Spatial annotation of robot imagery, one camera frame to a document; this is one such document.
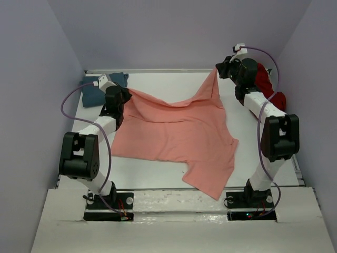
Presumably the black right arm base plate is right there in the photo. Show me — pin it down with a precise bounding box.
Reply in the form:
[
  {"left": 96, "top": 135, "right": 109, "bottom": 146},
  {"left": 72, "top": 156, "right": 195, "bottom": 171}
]
[{"left": 223, "top": 190, "right": 277, "bottom": 221}]

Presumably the white table edge rail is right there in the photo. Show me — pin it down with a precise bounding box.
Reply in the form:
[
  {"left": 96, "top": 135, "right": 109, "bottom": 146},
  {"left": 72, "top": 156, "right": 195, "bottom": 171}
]
[{"left": 84, "top": 69, "right": 212, "bottom": 75}]

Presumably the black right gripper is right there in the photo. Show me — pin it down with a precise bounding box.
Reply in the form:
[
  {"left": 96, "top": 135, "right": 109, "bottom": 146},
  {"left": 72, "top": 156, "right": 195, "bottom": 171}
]
[{"left": 217, "top": 55, "right": 243, "bottom": 86}]

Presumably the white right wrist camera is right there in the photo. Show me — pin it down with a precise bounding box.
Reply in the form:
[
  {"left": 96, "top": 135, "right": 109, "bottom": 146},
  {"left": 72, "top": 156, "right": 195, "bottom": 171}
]
[{"left": 230, "top": 43, "right": 248, "bottom": 62}]

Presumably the aluminium front rail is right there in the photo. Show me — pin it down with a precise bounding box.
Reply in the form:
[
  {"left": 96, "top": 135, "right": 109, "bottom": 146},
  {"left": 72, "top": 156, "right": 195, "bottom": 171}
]
[{"left": 115, "top": 187, "right": 201, "bottom": 192}]

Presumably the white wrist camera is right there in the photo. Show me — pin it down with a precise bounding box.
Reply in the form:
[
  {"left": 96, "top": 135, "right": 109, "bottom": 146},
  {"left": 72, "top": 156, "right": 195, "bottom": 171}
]
[
  {"left": 93, "top": 74, "right": 116, "bottom": 93},
  {"left": 230, "top": 43, "right": 248, "bottom": 62}
]

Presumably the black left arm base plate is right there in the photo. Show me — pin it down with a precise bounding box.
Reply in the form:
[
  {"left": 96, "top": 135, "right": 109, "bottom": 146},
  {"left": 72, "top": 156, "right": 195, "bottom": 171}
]
[{"left": 82, "top": 191, "right": 134, "bottom": 222}]

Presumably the folded teal t-shirt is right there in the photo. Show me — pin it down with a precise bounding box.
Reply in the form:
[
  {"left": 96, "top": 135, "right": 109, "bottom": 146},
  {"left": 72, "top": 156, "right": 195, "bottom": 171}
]
[{"left": 79, "top": 72, "right": 129, "bottom": 108}]

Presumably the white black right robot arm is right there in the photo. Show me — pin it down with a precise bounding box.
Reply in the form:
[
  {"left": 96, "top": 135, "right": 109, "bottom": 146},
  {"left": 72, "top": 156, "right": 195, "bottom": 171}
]
[{"left": 216, "top": 56, "right": 300, "bottom": 209}]

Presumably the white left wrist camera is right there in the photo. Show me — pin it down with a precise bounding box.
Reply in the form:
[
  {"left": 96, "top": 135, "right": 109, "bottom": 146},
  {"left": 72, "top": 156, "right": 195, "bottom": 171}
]
[{"left": 93, "top": 74, "right": 116, "bottom": 93}]

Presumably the pink t-shirt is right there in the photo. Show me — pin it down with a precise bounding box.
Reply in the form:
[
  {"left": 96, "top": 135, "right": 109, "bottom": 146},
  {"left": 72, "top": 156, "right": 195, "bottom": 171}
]
[{"left": 111, "top": 70, "right": 239, "bottom": 200}]

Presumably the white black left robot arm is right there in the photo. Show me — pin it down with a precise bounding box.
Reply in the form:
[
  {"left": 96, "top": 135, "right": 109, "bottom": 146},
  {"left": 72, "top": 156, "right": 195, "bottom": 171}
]
[{"left": 59, "top": 83, "right": 132, "bottom": 208}]

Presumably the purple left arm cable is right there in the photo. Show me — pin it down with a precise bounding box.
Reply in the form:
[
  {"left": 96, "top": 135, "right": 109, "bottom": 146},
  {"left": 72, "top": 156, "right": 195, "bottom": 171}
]
[{"left": 60, "top": 82, "right": 127, "bottom": 216}]

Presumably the crumpled red t-shirt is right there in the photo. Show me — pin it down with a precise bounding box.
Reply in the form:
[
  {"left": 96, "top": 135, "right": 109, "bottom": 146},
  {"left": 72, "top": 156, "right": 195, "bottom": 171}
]
[{"left": 243, "top": 63, "right": 286, "bottom": 125}]

